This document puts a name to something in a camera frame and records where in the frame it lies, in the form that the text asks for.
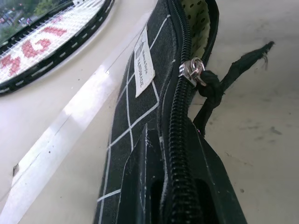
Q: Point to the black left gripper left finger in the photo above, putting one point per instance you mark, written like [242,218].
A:
[137,177]

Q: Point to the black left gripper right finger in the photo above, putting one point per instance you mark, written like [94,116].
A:
[217,186]

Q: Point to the black white-grid zipper pouch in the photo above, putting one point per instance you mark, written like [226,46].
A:
[140,112]

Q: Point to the clear tape strip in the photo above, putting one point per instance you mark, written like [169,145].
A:
[70,112]

